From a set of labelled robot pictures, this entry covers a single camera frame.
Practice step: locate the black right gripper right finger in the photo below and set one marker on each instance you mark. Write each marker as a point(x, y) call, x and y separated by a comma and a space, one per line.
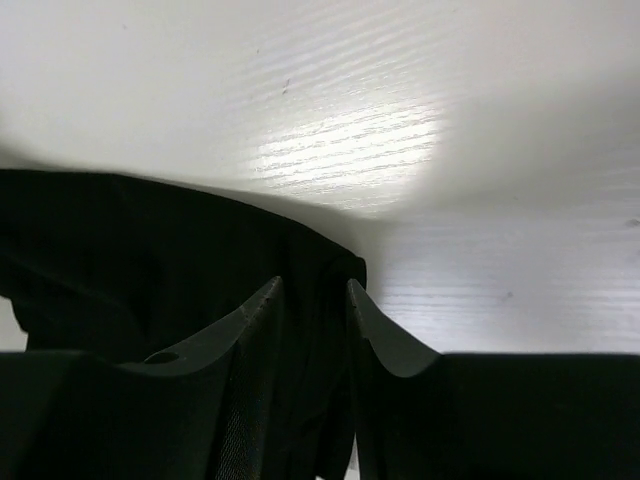
point(422, 414)

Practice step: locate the black skirt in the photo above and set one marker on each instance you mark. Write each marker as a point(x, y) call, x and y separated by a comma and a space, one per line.
point(124, 267)

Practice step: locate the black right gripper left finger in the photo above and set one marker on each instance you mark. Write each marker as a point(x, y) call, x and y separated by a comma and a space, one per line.
point(196, 410)

